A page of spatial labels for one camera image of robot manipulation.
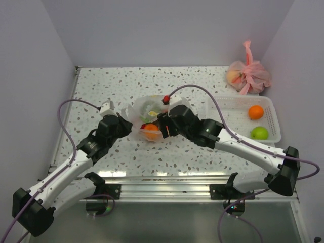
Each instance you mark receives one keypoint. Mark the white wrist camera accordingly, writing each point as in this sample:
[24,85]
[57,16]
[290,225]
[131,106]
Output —
[171,101]
[107,108]

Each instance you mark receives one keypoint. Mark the white plastic basket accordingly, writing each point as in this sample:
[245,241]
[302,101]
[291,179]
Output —
[235,112]

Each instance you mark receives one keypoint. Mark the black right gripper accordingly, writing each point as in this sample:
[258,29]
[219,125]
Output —
[165,119]

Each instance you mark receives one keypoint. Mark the right black base bracket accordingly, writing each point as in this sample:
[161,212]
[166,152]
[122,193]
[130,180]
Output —
[221,192]

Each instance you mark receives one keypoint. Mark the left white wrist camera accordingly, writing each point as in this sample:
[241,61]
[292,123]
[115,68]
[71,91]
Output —
[107,108]

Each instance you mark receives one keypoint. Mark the aluminium mounting rail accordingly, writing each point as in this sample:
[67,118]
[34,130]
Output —
[176,189]

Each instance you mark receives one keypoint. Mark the black base bracket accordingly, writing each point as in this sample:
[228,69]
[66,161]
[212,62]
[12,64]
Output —
[221,192]
[112,190]

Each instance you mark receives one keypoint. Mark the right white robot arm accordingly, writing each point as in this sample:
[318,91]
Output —
[279,168]

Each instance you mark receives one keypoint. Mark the clear printed plastic bag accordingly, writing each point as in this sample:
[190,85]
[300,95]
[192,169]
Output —
[145,110]

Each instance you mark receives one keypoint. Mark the green apple in basket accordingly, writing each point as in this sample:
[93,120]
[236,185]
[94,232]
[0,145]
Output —
[259,133]

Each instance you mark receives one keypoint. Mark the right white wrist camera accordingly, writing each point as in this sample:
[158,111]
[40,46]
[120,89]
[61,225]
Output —
[171,101]

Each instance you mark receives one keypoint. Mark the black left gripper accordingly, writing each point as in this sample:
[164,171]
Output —
[126,126]

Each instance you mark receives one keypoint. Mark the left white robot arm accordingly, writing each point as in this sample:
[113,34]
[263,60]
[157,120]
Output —
[33,208]

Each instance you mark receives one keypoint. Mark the peach in pink bag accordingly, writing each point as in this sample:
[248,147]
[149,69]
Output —
[233,76]

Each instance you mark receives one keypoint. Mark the orange in basket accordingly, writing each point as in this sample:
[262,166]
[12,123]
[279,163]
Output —
[256,112]

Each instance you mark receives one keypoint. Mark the left black base bracket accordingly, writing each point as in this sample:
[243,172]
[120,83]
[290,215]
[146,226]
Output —
[112,190]

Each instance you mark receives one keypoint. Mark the orange in clear bag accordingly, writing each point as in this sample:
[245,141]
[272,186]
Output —
[151,132]

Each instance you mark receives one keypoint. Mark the pink plastic bag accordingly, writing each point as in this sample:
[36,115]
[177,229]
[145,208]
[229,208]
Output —
[254,77]

